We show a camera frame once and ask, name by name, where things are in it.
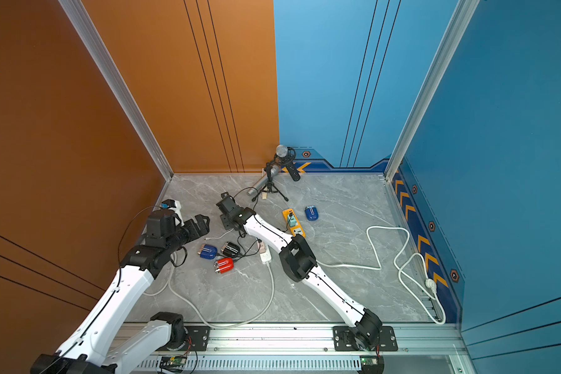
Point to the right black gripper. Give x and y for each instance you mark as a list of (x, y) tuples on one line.
[(224, 219)]

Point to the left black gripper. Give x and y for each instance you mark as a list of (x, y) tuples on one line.
[(203, 228)]

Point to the yellow power strip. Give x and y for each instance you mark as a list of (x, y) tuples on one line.
[(294, 231)]

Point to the teal charger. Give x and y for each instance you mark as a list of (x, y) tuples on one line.
[(293, 221)]

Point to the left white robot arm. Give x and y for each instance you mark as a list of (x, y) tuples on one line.
[(121, 290)]

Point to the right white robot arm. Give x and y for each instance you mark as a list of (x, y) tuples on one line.
[(300, 264)]

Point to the black tripod stand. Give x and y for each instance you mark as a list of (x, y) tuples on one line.
[(265, 185)]

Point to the white power strip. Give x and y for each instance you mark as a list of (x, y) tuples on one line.
[(265, 257)]

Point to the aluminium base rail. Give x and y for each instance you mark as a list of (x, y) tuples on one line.
[(302, 339)]

